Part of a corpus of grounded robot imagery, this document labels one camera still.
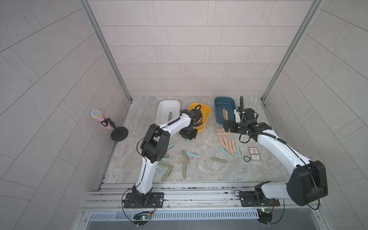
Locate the aluminium rail frame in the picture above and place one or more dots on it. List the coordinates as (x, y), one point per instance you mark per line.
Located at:
(177, 196)

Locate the small printed card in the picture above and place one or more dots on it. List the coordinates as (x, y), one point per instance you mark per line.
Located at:
(254, 154)

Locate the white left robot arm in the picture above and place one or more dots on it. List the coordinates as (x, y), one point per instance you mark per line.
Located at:
(155, 145)

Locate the dark teal storage box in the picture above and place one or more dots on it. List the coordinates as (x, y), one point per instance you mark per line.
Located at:
(224, 103)

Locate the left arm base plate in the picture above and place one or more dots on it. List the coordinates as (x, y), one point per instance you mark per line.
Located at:
(149, 201)

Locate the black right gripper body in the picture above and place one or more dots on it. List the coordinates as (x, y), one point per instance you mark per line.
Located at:
(237, 127)

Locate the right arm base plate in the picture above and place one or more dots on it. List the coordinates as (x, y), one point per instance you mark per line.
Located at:
(255, 199)

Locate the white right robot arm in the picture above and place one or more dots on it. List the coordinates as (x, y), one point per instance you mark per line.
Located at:
(308, 180)

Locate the left circuit board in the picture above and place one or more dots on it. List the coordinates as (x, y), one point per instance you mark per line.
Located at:
(143, 216)

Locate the circuit board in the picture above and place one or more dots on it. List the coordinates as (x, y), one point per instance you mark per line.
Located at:
(143, 216)
(265, 216)

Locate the black microphone stand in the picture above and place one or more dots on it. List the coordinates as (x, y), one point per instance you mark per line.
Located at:
(118, 133)

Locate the right circuit board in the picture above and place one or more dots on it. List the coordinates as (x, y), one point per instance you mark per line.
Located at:
(265, 216)

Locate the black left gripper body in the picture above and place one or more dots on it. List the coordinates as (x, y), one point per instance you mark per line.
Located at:
(189, 132)

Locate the white storage box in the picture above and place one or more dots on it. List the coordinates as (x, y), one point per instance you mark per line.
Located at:
(165, 107)

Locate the pink toy microphone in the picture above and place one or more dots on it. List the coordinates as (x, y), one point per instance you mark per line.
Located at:
(97, 114)

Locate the yellow storage box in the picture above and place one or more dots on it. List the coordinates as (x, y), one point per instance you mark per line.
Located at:
(205, 110)

